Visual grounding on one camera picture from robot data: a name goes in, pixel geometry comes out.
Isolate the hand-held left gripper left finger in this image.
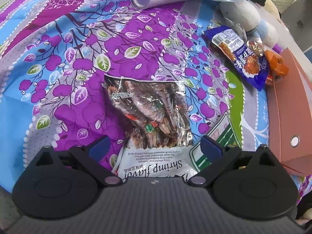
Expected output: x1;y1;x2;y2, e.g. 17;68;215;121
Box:
30;135;123;187

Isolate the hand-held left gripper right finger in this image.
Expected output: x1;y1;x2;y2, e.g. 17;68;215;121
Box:
188;135;281;188

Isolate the clear silvery shrimp snack packet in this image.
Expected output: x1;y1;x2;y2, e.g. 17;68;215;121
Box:
104;75;193;150

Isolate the pink cardboard box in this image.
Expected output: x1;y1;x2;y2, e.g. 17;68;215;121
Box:
266;47;312;176

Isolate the green white snack packet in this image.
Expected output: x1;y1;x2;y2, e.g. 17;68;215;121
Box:
191;113;243;168

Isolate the purple floral bedsheet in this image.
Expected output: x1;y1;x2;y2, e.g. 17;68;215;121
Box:
0;0;312;200

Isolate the white printed snack packet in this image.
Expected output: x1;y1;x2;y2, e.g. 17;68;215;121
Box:
111;144;199;179

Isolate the blue snack packet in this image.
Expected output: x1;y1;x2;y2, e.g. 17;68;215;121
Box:
203;26;270;91

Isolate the orange spicy strip packet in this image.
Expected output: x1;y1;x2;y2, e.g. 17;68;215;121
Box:
246;40;290;86

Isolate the white blue plush toy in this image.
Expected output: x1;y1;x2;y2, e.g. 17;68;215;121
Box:
214;0;279;49

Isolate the beige pillow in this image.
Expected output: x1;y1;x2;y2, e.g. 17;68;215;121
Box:
262;0;279;17

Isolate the white cabinet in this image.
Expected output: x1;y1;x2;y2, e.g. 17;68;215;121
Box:
280;0;312;54

